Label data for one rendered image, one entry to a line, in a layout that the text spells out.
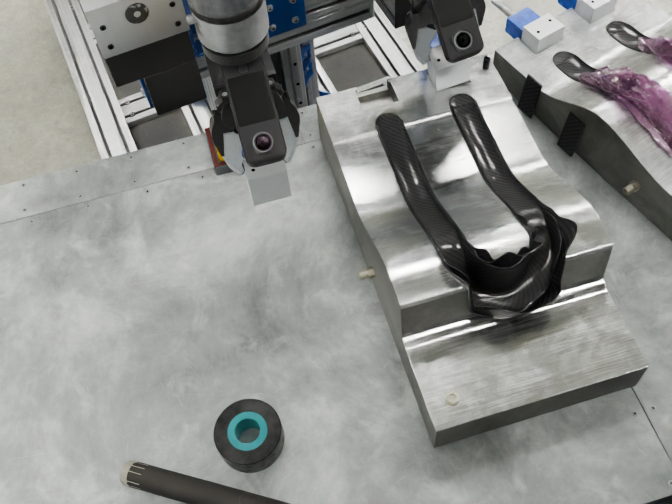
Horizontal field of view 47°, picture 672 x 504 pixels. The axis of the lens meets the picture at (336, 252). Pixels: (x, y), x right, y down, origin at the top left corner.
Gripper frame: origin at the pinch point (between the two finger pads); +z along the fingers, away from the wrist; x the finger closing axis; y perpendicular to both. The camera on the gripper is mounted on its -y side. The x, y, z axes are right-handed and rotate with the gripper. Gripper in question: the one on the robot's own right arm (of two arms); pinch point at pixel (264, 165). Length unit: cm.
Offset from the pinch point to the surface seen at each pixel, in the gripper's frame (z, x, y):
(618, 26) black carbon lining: 10, -59, 16
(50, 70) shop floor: 95, 50, 134
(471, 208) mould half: 4.2, -23.3, -11.5
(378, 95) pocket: 8.2, -19.3, 13.7
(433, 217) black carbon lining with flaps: 5.2, -18.7, -10.7
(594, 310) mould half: 8.8, -33.4, -27.2
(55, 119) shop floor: 95, 51, 113
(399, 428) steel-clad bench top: 14.9, -7.1, -32.2
